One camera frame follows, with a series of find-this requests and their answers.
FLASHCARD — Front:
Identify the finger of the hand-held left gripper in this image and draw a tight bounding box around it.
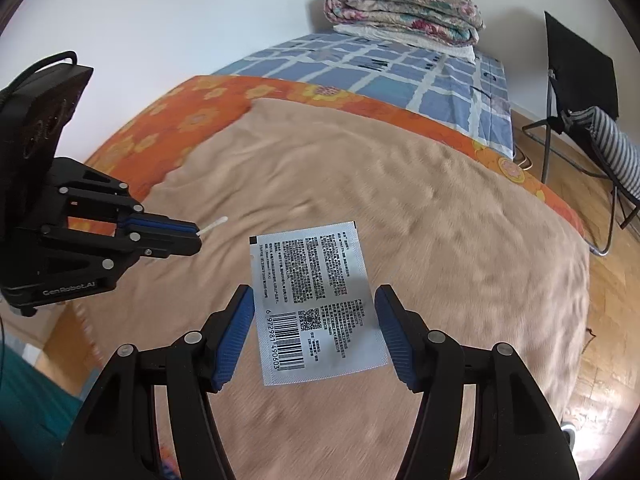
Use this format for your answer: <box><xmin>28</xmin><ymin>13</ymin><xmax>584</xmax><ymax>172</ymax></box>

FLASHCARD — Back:
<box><xmin>41</xmin><ymin>224</ymin><xmax>204</xmax><ymax>288</ymax></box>
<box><xmin>49</xmin><ymin>157</ymin><xmax>197</xmax><ymax>233</ymax></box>

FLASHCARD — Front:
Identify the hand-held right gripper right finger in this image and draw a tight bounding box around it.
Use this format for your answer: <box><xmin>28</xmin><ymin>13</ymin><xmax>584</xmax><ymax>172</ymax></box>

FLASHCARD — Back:
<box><xmin>374</xmin><ymin>284</ymin><xmax>582</xmax><ymax>480</ymax></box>

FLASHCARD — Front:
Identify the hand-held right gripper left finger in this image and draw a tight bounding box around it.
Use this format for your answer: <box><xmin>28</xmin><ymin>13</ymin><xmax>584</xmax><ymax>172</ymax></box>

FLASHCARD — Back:
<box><xmin>55</xmin><ymin>284</ymin><xmax>256</xmax><ymax>480</ymax></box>

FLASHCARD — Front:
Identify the white cotton swab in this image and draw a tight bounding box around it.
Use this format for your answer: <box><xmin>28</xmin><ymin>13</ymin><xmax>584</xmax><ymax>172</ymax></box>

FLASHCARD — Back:
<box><xmin>145</xmin><ymin>216</ymin><xmax>230</xmax><ymax>262</ymax></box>

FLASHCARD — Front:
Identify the white printed sachet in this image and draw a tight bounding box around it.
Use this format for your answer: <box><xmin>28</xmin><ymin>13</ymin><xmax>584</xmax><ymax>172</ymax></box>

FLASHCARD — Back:
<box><xmin>248</xmin><ymin>220</ymin><xmax>391</xmax><ymax>387</ymax></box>

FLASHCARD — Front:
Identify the orange floral bed sheet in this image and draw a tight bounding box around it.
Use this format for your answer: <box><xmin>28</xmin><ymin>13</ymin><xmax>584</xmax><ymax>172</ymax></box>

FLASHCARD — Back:
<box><xmin>67</xmin><ymin>75</ymin><xmax>586</xmax><ymax>242</ymax></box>

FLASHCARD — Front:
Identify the beige fleece blanket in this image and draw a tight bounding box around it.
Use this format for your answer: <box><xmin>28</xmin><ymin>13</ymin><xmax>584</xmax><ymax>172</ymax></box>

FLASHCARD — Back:
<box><xmin>65</xmin><ymin>97</ymin><xmax>592</xmax><ymax>480</ymax></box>

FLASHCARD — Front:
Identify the teal cloth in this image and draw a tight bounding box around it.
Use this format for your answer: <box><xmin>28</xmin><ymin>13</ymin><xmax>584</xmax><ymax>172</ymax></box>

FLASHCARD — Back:
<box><xmin>0</xmin><ymin>344</ymin><xmax>94</xmax><ymax>480</ymax></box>

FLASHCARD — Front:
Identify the blue checked bed sheet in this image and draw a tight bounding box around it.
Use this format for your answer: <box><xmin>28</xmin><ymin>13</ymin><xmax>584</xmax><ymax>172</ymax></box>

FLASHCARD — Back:
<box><xmin>212</xmin><ymin>32</ymin><xmax>516</xmax><ymax>159</ymax></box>

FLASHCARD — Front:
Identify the striped grey cushion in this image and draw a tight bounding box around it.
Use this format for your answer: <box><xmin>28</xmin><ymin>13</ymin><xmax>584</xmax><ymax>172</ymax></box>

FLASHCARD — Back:
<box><xmin>570</xmin><ymin>106</ymin><xmax>640</xmax><ymax>197</ymax></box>

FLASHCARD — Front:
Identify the folded floral quilt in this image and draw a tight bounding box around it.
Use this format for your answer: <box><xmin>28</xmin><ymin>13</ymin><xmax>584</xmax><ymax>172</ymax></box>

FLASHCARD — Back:
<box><xmin>323</xmin><ymin>0</ymin><xmax>486</xmax><ymax>46</ymax></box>

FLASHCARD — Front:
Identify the black folding chair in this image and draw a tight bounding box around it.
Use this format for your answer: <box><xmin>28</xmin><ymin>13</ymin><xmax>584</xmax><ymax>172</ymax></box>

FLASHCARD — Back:
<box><xmin>522</xmin><ymin>10</ymin><xmax>640</xmax><ymax>257</ymax></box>

